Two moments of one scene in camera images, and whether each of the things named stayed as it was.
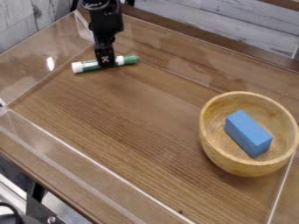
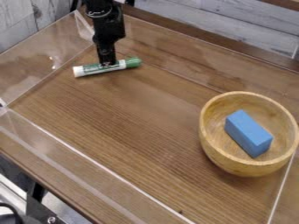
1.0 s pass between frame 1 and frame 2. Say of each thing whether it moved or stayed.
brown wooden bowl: stayed
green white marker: moved
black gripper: stayed
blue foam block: stayed
